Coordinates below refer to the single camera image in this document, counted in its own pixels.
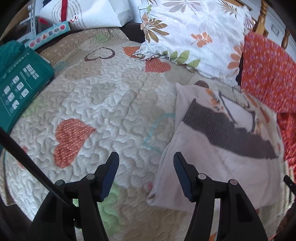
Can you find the white and grey small garment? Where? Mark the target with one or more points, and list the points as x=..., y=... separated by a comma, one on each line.
x=208, y=162

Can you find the leaf print pillow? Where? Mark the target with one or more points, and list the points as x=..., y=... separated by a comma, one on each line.
x=194, y=34

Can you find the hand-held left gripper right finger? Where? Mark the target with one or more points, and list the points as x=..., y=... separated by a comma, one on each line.
x=183, y=178

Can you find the green cardboard box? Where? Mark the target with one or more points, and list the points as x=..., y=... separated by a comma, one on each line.
x=19, y=85

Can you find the white paper bag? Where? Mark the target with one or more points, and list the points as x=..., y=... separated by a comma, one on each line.
x=92, y=12

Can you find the heart patterned quilt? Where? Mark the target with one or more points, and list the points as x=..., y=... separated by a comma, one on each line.
x=111, y=111

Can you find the light blue game box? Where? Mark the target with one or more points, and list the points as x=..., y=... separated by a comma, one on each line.
x=49, y=34

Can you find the orange floral cloth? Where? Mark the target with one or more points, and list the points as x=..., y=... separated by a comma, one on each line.
x=269, y=76

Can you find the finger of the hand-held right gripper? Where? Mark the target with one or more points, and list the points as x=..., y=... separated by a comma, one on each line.
x=289, y=182

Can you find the wooden bed post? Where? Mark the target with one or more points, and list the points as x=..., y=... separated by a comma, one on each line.
x=262, y=17

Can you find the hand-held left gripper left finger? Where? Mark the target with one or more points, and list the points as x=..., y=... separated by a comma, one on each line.
x=108, y=178

